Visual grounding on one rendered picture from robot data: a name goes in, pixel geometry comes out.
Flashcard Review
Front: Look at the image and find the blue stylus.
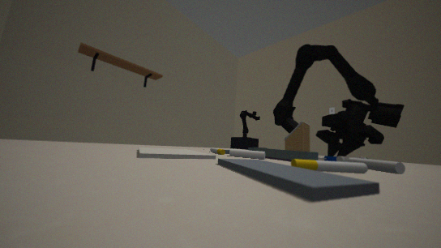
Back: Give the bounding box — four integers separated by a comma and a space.
318, 156, 337, 162

